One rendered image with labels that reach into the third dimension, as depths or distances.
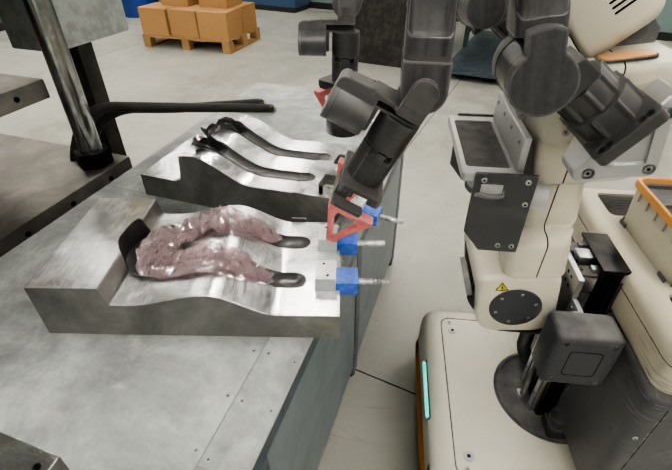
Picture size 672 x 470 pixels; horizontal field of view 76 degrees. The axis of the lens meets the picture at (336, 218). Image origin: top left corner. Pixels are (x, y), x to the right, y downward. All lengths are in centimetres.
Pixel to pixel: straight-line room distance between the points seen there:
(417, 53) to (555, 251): 50
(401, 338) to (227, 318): 115
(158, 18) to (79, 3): 451
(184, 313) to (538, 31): 63
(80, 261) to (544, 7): 77
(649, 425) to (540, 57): 76
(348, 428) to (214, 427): 93
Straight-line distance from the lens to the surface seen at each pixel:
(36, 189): 141
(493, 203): 78
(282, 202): 99
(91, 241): 89
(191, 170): 107
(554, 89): 56
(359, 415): 161
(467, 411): 134
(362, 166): 61
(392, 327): 184
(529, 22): 56
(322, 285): 76
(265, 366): 74
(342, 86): 57
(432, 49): 54
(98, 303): 81
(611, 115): 61
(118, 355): 83
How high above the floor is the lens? 140
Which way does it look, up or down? 36 degrees down
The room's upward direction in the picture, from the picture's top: straight up
